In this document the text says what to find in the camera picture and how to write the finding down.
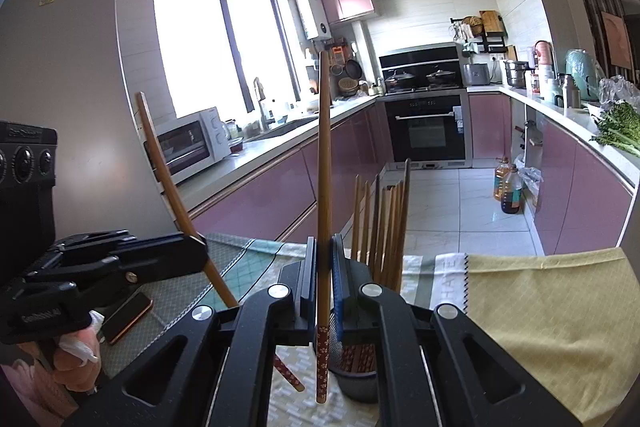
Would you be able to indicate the smartphone with orange case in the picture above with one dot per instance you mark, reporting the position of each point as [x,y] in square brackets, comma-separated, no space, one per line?
[127,317]

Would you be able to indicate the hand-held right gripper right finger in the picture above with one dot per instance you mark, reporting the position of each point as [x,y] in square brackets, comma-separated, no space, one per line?
[337,297]

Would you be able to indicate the black range hood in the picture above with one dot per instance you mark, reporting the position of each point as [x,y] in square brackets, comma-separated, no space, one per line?
[420,57]

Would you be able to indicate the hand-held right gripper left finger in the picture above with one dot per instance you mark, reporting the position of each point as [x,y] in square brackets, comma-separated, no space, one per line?
[300,297]

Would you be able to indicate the pale green countertop appliance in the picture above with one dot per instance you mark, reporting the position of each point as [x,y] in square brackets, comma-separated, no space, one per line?
[582,74]

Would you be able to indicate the patchwork tablecloth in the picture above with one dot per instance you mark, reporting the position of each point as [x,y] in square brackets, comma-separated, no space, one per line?
[540,307]

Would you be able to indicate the dark cooking oil bottle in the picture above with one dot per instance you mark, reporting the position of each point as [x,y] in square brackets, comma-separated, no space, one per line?
[511,194]

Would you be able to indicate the black wall rack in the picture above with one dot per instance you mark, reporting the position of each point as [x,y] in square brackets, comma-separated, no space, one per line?
[492,39]

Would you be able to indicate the person's left forearm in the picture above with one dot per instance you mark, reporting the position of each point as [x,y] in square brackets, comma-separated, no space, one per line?
[20,382]

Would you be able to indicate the wooden cutting board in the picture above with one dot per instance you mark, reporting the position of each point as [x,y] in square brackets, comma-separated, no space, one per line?
[490,21]

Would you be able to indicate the steel kitchen sink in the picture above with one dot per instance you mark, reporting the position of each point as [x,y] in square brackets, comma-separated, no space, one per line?
[295,126]

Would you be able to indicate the white tissue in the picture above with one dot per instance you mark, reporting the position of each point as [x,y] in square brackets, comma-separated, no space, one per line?
[75,342]

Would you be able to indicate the pink electric kettle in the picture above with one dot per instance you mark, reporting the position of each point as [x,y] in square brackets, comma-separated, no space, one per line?
[544,53]

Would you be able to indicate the grey refrigerator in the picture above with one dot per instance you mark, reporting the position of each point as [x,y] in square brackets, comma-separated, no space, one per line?
[65,82]

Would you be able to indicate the steel stockpot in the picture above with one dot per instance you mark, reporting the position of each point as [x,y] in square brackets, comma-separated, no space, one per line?
[515,74]

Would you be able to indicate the white microwave oven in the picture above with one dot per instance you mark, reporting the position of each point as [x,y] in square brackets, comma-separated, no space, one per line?
[215,137]

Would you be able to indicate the white wall water heater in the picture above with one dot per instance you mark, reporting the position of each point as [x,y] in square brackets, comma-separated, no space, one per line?
[312,17]

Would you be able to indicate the steel kitchen faucet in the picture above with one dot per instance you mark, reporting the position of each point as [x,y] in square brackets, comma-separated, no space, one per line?
[260,102]

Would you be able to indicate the woven basket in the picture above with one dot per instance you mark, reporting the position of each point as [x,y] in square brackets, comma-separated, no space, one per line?
[347,84]

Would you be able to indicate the bunch of green vegetables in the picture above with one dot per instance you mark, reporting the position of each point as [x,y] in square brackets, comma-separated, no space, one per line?
[617,122]

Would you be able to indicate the hanging black frying pan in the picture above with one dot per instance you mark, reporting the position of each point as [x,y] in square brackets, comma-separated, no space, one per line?
[353,68]

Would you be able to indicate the kitchen window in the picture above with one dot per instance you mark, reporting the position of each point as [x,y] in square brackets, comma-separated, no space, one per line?
[195,47]

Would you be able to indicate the bunch of wooden chopsticks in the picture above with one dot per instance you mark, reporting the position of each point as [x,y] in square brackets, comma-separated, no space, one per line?
[390,227]

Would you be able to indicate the black mesh utensil holder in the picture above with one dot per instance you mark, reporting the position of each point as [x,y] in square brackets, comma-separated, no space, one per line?
[357,387]

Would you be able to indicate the pink wall painting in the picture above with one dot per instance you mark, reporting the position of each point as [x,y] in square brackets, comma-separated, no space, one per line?
[617,39]

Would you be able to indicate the steel vacuum flask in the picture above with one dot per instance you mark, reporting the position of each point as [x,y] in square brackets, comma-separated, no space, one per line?
[567,89]

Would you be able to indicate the pink base cabinet run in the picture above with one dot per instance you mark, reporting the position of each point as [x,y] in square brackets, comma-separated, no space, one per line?
[575,187]
[260,187]

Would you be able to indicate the black built-in oven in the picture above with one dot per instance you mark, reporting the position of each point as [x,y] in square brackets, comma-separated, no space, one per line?
[425,132]

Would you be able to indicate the person's left hand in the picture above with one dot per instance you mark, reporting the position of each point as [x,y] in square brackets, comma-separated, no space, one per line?
[75,369]

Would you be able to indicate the red-tipped wooden chopstick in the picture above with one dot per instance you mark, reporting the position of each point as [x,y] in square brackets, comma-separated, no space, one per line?
[165,177]
[323,157]

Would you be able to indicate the clear plastic bag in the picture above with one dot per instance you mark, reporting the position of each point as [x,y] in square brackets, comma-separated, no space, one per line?
[617,89]

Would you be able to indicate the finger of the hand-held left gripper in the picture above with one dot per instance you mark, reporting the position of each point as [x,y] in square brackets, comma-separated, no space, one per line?
[160,259]
[95,241]

